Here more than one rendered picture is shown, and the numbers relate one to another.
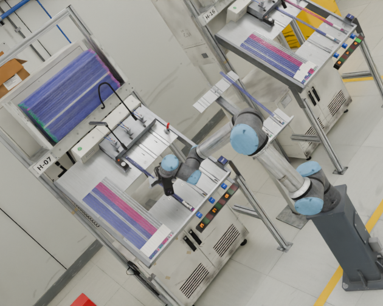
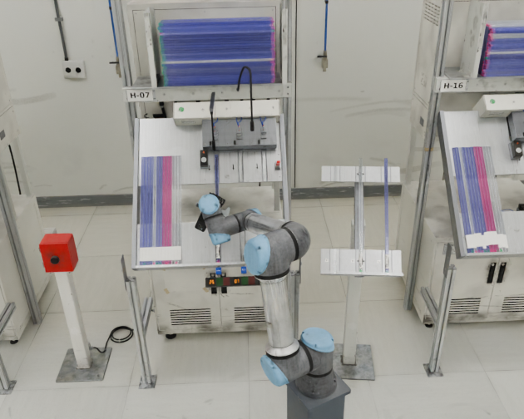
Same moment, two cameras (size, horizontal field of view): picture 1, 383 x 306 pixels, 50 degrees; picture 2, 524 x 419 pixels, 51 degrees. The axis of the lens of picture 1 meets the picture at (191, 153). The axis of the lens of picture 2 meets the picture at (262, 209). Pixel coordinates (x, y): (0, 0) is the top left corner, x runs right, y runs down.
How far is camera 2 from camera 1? 80 cm
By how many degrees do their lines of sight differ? 20
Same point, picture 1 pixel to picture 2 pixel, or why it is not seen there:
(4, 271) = (93, 145)
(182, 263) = (190, 293)
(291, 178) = (274, 332)
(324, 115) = (491, 302)
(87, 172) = (171, 136)
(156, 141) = (258, 166)
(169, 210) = (200, 240)
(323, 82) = not seen: outside the picture
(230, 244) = (254, 321)
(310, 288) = not seen: outside the picture
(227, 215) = not seen: hidden behind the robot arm
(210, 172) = not seen: hidden behind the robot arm
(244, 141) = (253, 257)
